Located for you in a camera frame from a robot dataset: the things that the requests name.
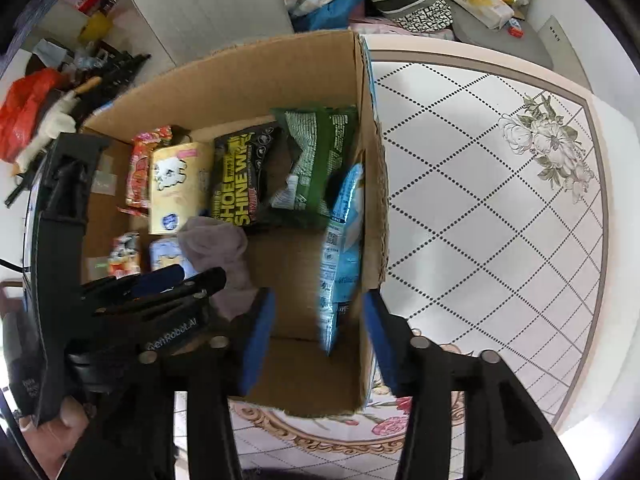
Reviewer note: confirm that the yellow bucket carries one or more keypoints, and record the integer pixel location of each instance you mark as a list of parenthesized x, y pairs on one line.
[(95, 27)]

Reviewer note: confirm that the person's left hand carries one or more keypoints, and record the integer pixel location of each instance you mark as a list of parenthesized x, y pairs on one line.
[(75, 420)]

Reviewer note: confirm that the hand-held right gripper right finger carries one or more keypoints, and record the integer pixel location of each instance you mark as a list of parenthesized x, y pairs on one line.
[(380, 340)]

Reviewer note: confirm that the cardboard box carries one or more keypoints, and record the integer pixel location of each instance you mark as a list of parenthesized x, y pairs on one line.
[(295, 280)]

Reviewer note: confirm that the light blue tissue pack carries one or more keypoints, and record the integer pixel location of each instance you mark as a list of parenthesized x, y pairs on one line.
[(165, 255)]

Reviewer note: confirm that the yellow tissue pack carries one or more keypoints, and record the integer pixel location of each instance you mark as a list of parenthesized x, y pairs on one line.
[(175, 185)]

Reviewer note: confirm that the black folded stroller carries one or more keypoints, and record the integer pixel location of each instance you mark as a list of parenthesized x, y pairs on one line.
[(120, 67)]

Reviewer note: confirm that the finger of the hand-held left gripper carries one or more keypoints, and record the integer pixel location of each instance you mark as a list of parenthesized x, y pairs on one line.
[(200, 287), (160, 277)]

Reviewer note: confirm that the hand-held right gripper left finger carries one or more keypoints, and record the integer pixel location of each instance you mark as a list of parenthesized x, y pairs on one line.
[(257, 340)]

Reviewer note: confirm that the small red box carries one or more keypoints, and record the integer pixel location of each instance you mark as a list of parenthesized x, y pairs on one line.
[(515, 27)]

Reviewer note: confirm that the pink cloth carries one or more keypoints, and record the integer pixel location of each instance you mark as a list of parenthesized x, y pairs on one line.
[(375, 22)]

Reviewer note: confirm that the long blue snack packet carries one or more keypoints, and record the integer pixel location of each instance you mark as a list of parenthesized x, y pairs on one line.
[(340, 260)]

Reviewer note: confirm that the white plush goose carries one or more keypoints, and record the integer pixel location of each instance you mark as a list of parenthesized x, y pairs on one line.
[(55, 115)]

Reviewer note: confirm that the green snack packet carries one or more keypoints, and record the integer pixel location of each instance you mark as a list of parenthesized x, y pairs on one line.
[(320, 130)]

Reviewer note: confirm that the red plastic bag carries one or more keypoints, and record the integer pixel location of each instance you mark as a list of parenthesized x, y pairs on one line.
[(25, 105)]

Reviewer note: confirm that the white board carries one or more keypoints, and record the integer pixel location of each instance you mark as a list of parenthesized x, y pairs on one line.
[(560, 40)]

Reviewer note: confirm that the grey fabric chair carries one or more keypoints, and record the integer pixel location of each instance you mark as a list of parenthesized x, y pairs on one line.
[(200, 10), (500, 45)]

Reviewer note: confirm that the small cartoon snack packet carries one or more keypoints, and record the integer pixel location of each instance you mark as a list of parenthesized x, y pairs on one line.
[(125, 255)]

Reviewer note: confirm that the black wipes packet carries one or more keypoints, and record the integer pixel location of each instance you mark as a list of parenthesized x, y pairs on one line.
[(235, 180)]

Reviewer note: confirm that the red snack packet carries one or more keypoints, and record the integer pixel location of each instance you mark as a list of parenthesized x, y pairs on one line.
[(140, 175)]

